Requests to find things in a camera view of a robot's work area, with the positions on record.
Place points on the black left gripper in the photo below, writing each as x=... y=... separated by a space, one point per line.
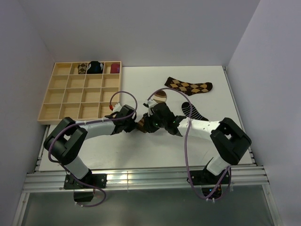
x=133 y=126

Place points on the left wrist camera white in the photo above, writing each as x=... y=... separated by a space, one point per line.
x=115 y=108

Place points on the wooden compartment tray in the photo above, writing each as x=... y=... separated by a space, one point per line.
x=79 y=96

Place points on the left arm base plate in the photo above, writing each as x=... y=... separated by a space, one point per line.
x=85 y=188

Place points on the rolled argyle sock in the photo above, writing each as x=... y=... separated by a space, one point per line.
x=82 y=68

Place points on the rolled red sock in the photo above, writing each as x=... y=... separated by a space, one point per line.
x=115 y=68

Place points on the tan brown striped sock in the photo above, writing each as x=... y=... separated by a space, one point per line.
x=159 y=97

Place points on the rolled black blue sock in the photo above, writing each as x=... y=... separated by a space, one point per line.
x=95 y=67

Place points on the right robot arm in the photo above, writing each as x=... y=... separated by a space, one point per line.
x=230 y=141

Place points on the brown argyle sock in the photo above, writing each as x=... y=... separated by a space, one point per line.
x=188 y=88

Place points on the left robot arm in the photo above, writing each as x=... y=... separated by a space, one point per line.
x=66 y=140

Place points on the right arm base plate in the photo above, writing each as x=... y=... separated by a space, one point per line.
x=208 y=181

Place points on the black white striped sock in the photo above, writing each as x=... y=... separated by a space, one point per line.
x=195 y=114

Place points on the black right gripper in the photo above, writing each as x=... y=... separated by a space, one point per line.
x=147 y=121

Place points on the aluminium rail frame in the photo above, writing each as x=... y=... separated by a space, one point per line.
x=150 y=197

